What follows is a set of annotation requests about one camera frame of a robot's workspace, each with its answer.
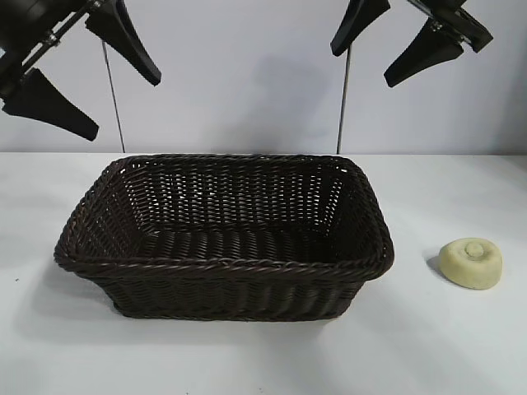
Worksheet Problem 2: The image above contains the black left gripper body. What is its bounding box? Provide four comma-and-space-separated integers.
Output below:
0, 0, 105, 100

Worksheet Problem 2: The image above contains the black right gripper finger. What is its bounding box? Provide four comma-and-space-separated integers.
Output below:
329, 0, 392, 57
383, 17, 464, 89

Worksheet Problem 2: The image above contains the pale yellow egg yolk pastry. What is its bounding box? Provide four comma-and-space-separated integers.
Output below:
436, 237, 495, 291

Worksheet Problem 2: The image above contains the dark brown woven basket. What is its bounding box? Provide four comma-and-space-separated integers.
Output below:
53, 153, 396, 331

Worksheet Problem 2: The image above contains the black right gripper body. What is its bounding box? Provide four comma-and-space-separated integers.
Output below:
407, 0, 494, 53

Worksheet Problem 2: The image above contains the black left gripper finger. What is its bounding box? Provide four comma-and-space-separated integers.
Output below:
2, 67, 100, 142
84, 0, 163, 88

